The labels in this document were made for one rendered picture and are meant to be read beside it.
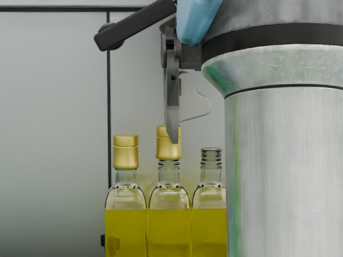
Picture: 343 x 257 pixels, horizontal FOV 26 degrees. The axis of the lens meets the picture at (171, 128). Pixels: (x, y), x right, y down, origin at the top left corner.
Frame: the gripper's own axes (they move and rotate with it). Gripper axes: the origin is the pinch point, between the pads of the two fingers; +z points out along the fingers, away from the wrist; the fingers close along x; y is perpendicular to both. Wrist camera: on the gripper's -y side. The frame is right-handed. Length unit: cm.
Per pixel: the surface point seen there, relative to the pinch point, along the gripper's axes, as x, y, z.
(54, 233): 15.2, -17.2, 17.8
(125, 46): 11.9, -5.8, -11.2
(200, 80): 11.8, 5.5, -6.2
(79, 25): 15.0, -12.7, -14.4
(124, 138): -1.6, -6.0, 0.6
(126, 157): -1.6, -5.7, 3.2
